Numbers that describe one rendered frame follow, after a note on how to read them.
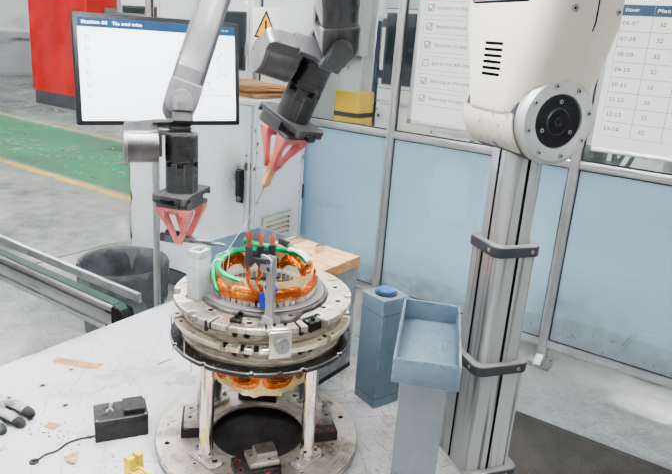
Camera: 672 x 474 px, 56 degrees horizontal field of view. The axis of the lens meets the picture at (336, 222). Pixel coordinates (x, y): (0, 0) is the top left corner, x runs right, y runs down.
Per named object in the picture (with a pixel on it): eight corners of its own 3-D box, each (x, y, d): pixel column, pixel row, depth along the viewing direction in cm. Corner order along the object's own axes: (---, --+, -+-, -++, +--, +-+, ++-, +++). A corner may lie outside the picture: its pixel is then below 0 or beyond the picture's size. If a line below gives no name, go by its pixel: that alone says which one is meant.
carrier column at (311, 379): (296, 459, 115) (303, 357, 109) (304, 453, 117) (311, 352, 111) (307, 465, 114) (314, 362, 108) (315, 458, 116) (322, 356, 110)
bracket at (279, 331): (266, 353, 102) (268, 324, 101) (288, 352, 103) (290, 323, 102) (269, 359, 100) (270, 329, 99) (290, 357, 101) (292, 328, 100)
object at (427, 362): (440, 517, 107) (462, 367, 99) (377, 505, 108) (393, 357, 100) (442, 432, 130) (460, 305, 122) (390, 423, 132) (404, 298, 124)
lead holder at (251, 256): (242, 265, 99) (243, 245, 98) (259, 259, 103) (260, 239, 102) (261, 271, 97) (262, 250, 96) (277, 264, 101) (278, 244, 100)
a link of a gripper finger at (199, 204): (156, 244, 114) (155, 195, 112) (176, 233, 121) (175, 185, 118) (189, 250, 113) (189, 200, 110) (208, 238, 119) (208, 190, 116)
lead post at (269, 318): (272, 327, 101) (275, 258, 97) (261, 321, 102) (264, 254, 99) (280, 324, 102) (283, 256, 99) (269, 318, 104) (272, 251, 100)
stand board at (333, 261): (240, 262, 143) (240, 252, 142) (294, 244, 157) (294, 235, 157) (308, 287, 131) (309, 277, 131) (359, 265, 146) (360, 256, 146)
